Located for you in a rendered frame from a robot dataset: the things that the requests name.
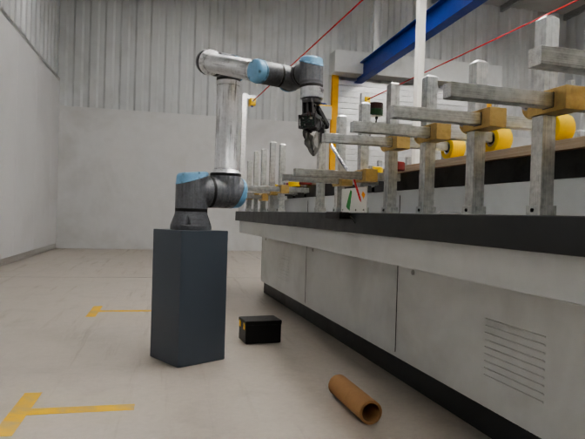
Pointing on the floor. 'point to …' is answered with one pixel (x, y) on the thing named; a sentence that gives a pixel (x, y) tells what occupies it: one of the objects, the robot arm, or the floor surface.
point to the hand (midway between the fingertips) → (314, 152)
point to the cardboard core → (355, 399)
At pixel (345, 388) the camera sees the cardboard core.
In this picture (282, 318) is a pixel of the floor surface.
